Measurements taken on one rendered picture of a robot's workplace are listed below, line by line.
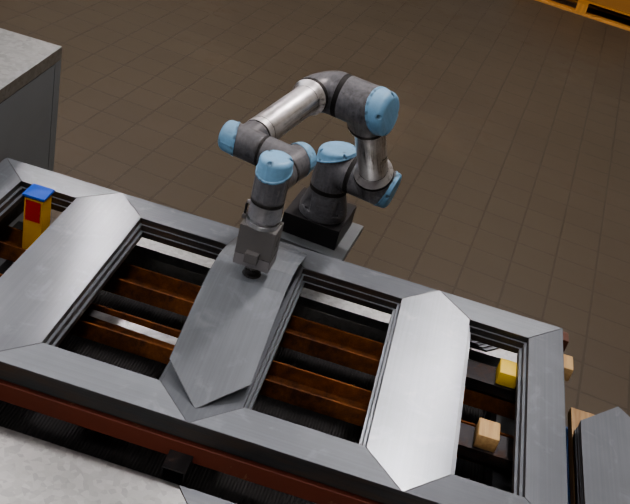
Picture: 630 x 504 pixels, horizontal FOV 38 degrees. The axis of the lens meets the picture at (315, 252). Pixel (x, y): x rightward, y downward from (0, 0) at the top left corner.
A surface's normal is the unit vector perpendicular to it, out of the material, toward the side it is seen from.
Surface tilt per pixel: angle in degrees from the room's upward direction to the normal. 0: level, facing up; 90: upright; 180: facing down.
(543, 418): 0
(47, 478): 0
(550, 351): 0
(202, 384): 22
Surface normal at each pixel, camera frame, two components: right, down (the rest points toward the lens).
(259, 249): -0.26, 0.48
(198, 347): 0.11, -0.56
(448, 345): 0.21, -0.82
